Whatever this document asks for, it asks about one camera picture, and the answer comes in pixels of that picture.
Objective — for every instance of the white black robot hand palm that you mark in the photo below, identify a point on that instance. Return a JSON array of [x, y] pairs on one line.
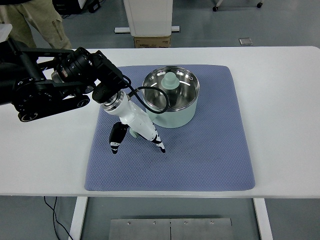
[[132, 115]]

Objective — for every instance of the black white robot index finger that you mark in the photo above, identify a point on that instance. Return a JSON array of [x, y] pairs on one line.
[[157, 140]]

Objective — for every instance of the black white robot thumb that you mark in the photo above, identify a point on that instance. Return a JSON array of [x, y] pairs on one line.
[[117, 135]]

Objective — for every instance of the green pot with handle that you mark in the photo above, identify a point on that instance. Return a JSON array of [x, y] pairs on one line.
[[171, 119]]

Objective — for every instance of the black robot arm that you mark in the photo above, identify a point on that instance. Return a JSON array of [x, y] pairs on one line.
[[42, 82]]

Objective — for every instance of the blue quilted mat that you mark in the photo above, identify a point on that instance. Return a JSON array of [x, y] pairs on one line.
[[209, 153]]

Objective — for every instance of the glass lid green knob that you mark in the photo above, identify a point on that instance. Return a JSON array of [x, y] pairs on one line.
[[176, 87]]

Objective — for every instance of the cardboard box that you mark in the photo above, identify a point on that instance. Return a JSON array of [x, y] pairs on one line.
[[152, 41]]

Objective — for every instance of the white cabinet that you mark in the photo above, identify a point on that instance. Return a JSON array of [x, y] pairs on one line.
[[148, 18]]

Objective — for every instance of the grey metal floor plate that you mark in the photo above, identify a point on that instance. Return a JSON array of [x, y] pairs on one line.
[[171, 229]]

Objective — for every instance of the left white table leg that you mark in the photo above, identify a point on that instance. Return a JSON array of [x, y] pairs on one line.
[[78, 218]]

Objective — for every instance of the white table leg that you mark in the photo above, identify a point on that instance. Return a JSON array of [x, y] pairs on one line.
[[78, 218], [262, 219]]

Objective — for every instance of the person in khaki trousers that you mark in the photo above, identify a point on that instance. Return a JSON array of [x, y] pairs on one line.
[[39, 14]]

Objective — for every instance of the floor outlet cover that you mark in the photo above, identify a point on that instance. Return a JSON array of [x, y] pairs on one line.
[[245, 41]]

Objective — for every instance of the right white table leg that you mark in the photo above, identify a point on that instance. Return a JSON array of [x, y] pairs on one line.
[[262, 219]]

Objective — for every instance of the white side table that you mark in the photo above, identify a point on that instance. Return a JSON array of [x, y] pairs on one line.
[[5, 30]]

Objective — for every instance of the white cart with castors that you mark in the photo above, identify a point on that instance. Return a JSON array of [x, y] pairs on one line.
[[236, 4]]

